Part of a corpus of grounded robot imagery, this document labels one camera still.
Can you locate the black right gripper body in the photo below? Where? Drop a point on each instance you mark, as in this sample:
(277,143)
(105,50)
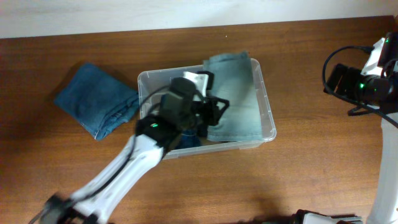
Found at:
(358,95)

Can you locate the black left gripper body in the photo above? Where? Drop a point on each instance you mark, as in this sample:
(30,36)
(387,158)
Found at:
(207,110)

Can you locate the taped dark blue cloth roll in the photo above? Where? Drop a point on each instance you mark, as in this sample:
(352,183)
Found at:
(189,139)

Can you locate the light blue jeans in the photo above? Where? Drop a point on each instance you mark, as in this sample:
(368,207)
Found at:
(234,82)

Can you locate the dark blue jeans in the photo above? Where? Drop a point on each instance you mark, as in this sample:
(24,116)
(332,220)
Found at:
(98,101)

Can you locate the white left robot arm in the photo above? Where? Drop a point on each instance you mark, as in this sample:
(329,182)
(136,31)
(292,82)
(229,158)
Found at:
(156,135)

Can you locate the clear plastic storage bin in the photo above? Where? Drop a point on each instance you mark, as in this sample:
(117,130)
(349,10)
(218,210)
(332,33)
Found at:
(149,81)

